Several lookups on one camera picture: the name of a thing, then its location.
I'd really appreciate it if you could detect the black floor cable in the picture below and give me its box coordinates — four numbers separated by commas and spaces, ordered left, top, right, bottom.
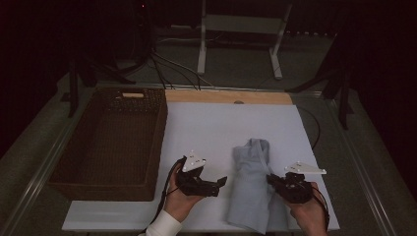
150, 51, 202, 90
149, 53, 176, 90

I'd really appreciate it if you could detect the metal floor rail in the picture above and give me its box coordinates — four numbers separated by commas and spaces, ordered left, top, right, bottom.
94, 82, 324, 96
0, 86, 96, 236
328, 97, 399, 236

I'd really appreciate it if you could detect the person's left hand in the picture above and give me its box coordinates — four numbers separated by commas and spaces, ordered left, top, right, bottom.
162, 161, 205, 223

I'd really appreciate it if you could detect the white table sheet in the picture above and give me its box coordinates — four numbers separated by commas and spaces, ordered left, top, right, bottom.
61, 101, 341, 232

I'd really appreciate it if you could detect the light blue garment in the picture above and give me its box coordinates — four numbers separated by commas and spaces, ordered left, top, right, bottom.
225, 138, 291, 235

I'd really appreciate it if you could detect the white metal stand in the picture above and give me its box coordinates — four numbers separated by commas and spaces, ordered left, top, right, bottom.
196, 0, 294, 81

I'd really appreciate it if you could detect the right hand-held gripper cable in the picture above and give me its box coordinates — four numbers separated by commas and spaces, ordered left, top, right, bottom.
313, 186, 330, 230

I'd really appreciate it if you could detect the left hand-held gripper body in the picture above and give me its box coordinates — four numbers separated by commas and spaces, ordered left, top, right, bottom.
176, 149, 210, 198

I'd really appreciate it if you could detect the thin black table cable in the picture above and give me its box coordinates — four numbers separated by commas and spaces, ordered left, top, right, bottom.
296, 105, 322, 151

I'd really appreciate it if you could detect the black tripod stand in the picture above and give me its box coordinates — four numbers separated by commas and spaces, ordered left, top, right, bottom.
284, 32, 355, 131
60, 58, 137, 119

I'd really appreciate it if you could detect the person's right hand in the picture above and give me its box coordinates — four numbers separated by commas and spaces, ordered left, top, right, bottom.
284, 181, 328, 236

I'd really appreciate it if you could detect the brown wicker basket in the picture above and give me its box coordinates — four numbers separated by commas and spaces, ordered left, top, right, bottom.
47, 87, 169, 203

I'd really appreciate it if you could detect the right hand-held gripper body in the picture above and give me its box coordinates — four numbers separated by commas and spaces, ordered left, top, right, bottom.
271, 161, 328, 205

